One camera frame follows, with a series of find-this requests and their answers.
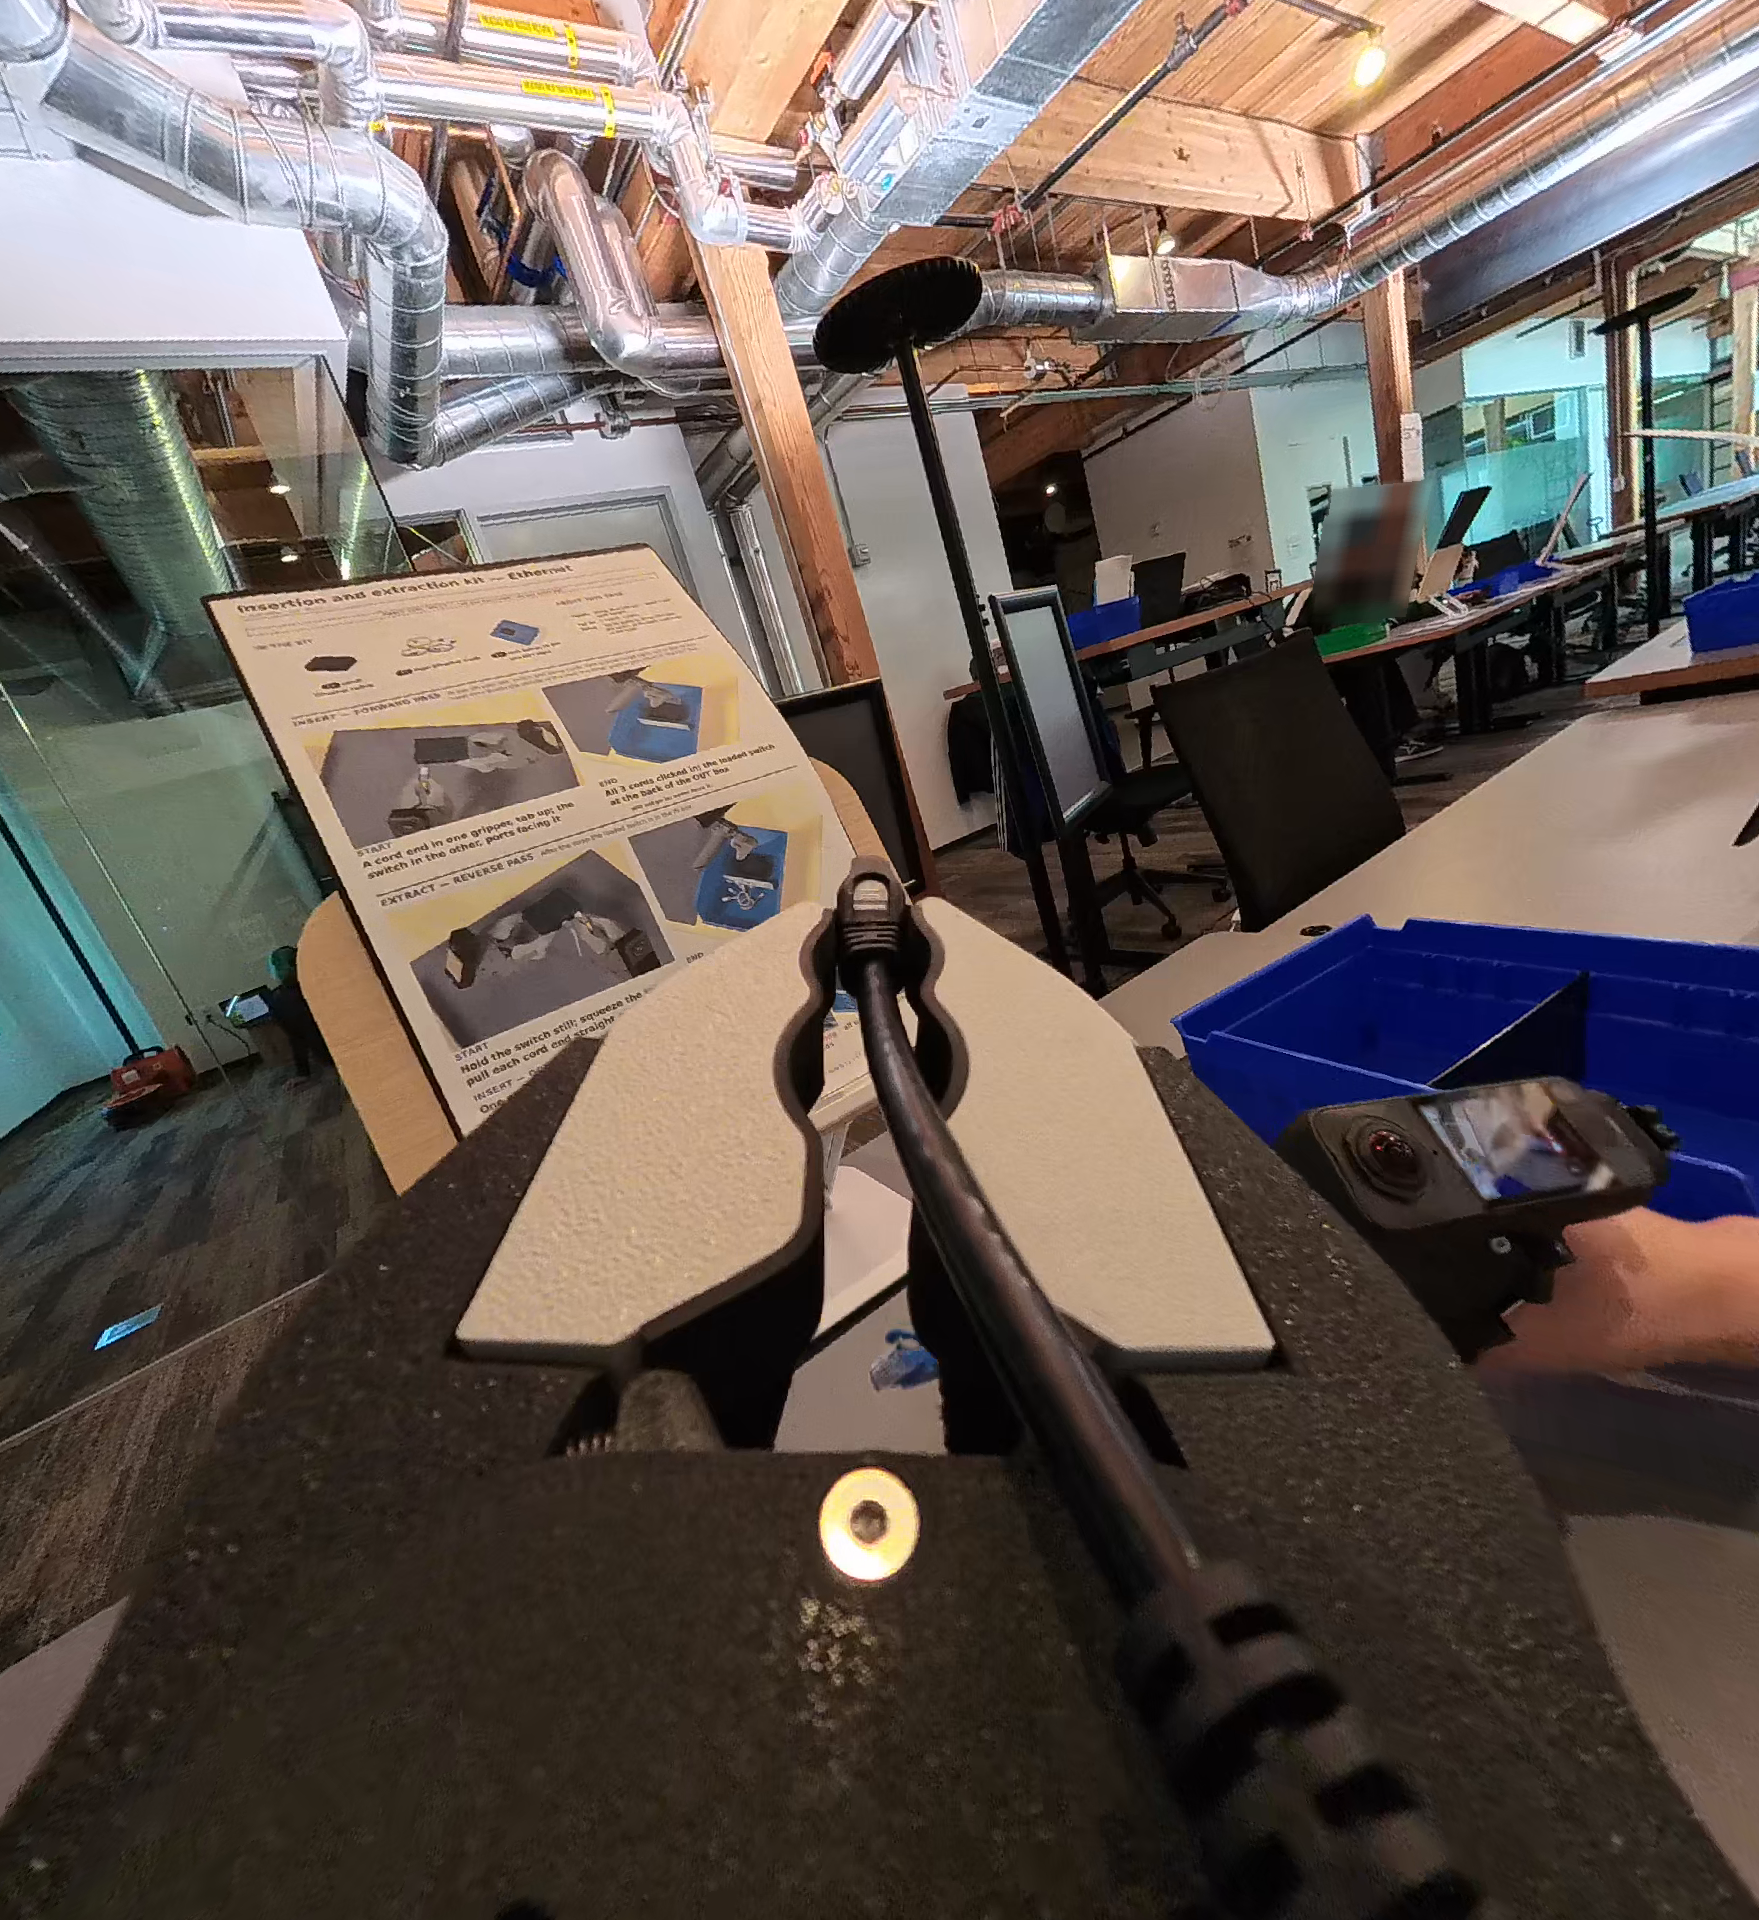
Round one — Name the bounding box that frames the wooden pillar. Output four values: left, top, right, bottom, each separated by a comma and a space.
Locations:
695, 241, 887, 692

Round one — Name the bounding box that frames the person's right hand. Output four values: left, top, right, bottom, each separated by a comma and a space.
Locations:
1480, 1201, 1759, 1388

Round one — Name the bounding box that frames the black ethernet cable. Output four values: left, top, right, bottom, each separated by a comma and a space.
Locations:
830, 862, 1497, 1920

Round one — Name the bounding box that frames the small red object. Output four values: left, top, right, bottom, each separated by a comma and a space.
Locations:
107, 1050, 197, 1127

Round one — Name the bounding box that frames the printed instruction poster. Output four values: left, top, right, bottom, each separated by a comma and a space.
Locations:
213, 546, 851, 1136

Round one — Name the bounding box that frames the silver ventilation duct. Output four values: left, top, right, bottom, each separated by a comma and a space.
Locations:
0, 0, 1420, 468

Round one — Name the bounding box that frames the black pole with round top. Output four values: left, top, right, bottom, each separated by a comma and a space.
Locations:
815, 256, 1076, 977

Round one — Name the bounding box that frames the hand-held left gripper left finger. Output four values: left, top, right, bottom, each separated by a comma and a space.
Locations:
461, 901, 846, 1367

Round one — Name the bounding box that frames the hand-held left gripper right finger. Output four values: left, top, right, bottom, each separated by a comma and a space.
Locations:
909, 896, 1287, 1381

